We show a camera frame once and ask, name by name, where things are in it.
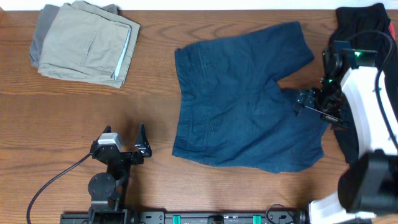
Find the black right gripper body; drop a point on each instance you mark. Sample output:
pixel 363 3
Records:
pixel 321 112

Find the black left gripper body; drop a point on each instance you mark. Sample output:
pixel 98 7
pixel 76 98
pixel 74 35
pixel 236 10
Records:
pixel 125 156

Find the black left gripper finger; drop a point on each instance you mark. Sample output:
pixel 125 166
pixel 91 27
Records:
pixel 107 130
pixel 142 142

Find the navy blue shorts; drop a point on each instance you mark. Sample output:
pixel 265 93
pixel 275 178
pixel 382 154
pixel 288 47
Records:
pixel 233 113

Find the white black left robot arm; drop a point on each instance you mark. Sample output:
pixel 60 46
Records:
pixel 108 189

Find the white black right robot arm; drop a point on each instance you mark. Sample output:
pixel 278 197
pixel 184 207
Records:
pixel 369 187

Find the black garment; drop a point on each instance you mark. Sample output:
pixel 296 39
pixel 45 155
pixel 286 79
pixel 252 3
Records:
pixel 352 20

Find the khaki folded trousers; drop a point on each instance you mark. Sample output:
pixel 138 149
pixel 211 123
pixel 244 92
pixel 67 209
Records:
pixel 117 78

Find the grey folded garment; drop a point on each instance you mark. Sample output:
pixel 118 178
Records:
pixel 42 34

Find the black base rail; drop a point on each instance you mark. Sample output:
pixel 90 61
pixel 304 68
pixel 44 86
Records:
pixel 277 216

